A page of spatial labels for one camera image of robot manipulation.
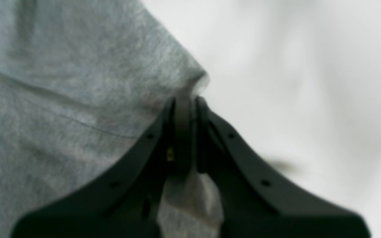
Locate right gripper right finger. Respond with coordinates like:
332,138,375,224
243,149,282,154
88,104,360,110
195,97,371,238

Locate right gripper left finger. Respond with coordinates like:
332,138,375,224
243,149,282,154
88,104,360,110
12,97,192,238

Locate grey t-shirt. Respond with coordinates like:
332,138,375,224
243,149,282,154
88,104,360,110
0,0,209,238

